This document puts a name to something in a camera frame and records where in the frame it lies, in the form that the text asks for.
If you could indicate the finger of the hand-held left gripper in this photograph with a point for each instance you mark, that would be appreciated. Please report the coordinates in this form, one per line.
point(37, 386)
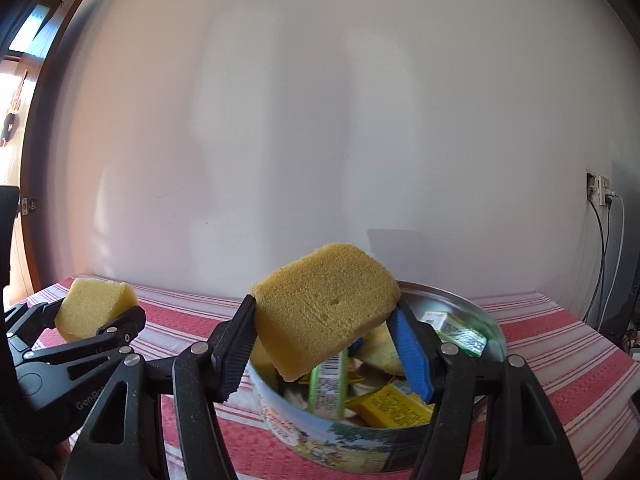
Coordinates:
point(127, 330)
point(30, 322)

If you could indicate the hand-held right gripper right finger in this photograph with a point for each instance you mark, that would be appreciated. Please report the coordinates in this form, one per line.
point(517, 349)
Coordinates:
point(412, 355)

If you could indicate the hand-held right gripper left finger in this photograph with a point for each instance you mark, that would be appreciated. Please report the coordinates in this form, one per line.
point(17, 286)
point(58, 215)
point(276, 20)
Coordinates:
point(235, 355)

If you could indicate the green-speckled yellow sponge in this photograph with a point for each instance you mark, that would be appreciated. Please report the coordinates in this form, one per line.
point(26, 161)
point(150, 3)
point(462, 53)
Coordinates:
point(385, 355)

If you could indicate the green tissue pack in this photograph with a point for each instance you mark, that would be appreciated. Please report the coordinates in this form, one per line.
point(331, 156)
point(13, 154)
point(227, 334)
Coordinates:
point(327, 385)
point(460, 337)

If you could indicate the yellow cracker packet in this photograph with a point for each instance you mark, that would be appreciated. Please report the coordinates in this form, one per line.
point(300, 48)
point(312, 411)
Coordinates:
point(395, 405)

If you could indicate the round blue cookie tin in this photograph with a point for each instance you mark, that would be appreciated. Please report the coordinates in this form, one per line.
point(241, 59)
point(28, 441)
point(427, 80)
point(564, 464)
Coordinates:
point(350, 440)

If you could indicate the wooden door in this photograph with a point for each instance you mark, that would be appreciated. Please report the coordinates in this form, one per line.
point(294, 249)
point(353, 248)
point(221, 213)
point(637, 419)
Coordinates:
point(27, 260)

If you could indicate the metal door latch plate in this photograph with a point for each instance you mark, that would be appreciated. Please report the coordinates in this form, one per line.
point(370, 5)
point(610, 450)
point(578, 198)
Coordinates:
point(28, 205)

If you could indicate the red striped tablecloth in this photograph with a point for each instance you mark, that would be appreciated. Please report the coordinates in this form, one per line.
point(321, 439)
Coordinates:
point(560, 360)

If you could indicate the hanging door decoration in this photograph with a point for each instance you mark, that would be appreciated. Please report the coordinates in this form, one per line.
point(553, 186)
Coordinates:
point(12, 110)

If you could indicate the transom window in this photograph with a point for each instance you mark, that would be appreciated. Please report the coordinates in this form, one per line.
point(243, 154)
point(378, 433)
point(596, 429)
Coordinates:
point(35, 30)

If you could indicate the white wall outlet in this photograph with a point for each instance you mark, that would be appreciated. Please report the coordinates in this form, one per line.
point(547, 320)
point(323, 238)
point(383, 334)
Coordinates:
point(597, 185)

